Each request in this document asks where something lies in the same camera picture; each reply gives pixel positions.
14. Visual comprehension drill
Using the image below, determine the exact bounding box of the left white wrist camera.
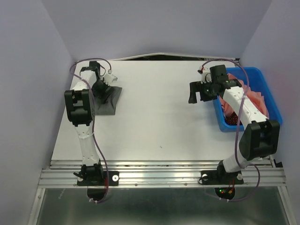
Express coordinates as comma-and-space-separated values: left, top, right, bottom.
103, 73, 118, 86

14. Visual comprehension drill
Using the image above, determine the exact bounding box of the pink skirt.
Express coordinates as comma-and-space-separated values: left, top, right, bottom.
219, 88, 270, 118

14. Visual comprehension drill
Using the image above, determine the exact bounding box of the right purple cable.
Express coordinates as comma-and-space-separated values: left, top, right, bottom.
198, 58, 261, 203

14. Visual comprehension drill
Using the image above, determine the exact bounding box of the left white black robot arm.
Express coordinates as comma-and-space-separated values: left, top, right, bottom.
64, 61, 110, 187

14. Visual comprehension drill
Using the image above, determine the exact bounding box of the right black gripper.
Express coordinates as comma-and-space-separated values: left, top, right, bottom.
187, 79, 218, 104

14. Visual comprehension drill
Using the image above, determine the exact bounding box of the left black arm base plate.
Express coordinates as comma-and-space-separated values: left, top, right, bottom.
77, 171, 119, 187

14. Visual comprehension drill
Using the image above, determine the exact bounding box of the aluminium frame rail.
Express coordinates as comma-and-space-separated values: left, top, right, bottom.
38, 158, 286, 188

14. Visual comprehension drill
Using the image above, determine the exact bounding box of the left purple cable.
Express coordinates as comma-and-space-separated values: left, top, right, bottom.
69, 58, 113, 204

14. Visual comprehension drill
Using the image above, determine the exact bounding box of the purple cable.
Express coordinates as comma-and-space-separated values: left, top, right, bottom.
198, 58, 261, 203
69, 58, 113, 204

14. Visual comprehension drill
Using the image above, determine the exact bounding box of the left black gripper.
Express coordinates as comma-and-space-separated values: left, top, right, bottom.
90, 78, 114, 104

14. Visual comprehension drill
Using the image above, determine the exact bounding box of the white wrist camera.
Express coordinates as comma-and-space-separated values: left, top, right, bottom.
198, 68, 211, 83
103, 73, 118, 86

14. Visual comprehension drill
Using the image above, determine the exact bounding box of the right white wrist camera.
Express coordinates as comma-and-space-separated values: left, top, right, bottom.
198, 68, 211, 83

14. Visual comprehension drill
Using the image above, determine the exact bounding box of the grey pleated skirt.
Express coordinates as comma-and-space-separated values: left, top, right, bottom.
95, 86, 122, 115

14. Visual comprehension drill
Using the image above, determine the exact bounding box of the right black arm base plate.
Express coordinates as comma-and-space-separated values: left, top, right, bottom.
198, 170, 244, 185

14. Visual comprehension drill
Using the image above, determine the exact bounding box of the red polka dot skirt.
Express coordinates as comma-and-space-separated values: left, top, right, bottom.
225, 112, 238, 126

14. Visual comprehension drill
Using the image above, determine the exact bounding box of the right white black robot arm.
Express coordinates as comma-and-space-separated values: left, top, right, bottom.
188, 65, 280, 185

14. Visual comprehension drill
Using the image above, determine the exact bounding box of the blue plastic bin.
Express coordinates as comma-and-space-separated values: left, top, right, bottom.
213, 67, 283, 132

